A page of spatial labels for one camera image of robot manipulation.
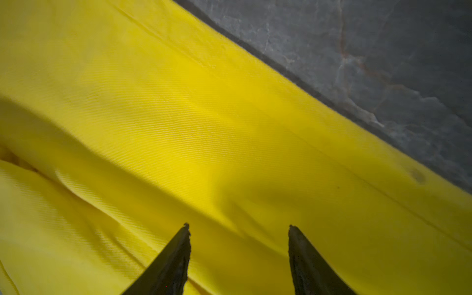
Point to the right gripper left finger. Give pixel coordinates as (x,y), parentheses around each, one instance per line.
(168,273)

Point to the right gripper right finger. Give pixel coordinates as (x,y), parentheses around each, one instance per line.
(311,274)

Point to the yellow trousers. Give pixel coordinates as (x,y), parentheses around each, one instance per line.
(121,121)

